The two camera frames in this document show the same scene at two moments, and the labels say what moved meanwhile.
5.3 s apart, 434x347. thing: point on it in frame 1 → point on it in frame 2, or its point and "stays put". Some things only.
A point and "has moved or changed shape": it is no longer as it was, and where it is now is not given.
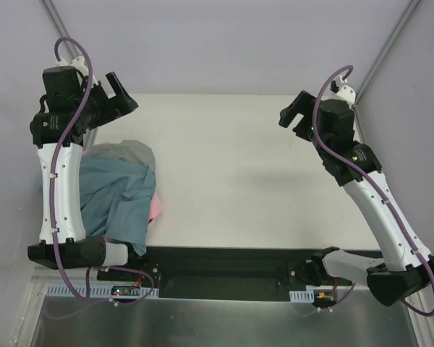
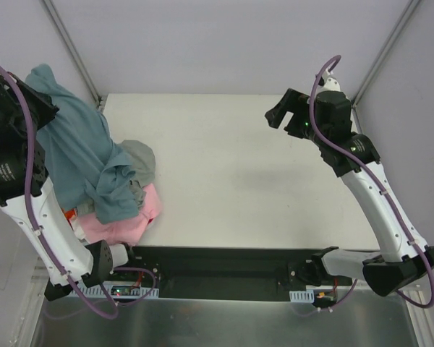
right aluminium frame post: x=409 y=10 stays put
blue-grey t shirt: x=116 y=192 has moved or changed shape
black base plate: x=224 y=273 stays put
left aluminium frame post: x=69 y=48 stays put
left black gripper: x=108 y=105 → x=40 y=107
